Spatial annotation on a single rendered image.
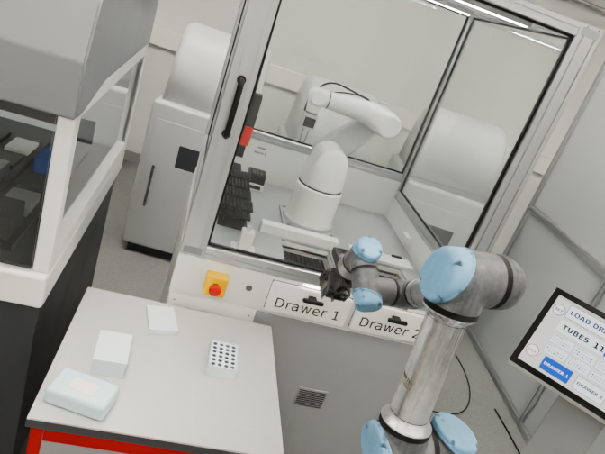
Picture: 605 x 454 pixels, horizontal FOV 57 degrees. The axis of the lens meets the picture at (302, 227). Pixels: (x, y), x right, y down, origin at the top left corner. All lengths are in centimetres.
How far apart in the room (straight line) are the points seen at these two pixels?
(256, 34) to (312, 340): 106
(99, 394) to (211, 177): 70
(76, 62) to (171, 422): 90
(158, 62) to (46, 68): 354
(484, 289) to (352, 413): 125
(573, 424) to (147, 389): 139
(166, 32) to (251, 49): 326
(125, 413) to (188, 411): 16
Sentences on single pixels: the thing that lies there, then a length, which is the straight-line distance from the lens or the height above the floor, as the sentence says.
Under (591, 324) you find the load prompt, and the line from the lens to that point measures 209.
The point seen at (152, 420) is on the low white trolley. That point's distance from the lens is 151.
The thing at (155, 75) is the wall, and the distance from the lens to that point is 500.
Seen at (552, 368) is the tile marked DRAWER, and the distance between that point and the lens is 203.
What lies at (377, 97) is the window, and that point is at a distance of 173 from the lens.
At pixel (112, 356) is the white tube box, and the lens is 158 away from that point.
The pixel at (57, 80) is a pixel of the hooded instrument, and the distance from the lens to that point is 146.
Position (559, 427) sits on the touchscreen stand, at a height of 80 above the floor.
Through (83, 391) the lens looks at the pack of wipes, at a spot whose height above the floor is 81.
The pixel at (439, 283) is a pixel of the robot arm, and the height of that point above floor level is 140.
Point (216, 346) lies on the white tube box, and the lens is 173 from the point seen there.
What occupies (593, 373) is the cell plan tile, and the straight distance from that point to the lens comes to 205.
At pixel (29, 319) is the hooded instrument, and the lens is 185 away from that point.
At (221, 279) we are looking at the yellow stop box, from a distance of 184.
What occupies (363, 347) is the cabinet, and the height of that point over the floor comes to 74.
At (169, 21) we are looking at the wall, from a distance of 492.
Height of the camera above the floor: 181
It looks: 22 degrees down
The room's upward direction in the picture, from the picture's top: 20 degrees clockwise
